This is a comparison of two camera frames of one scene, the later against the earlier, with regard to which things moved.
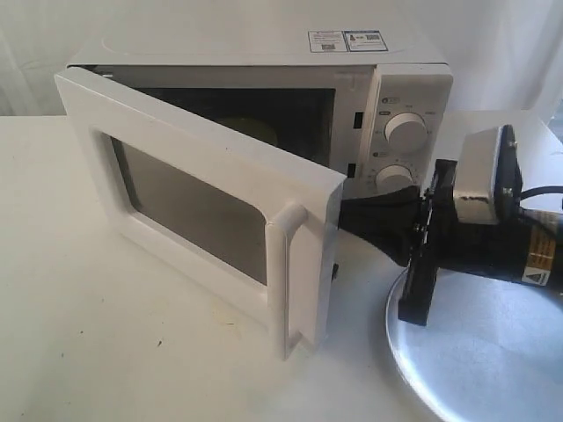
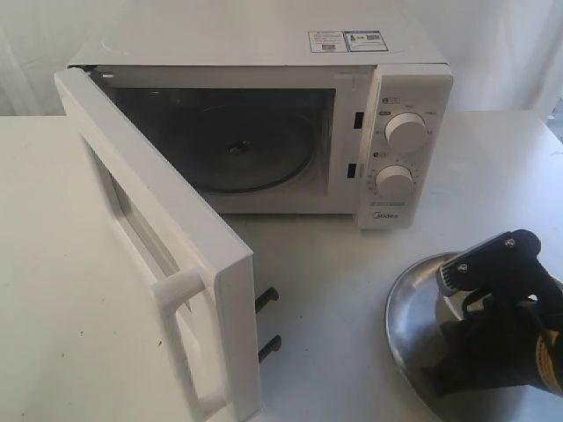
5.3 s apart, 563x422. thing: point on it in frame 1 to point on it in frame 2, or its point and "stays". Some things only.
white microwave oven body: [376, 106] stays
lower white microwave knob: [391, 178] stays
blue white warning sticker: [346, 40] stays
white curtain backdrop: [505, 54] stays
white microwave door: [259, 232] to [203, 270]
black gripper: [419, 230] to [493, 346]
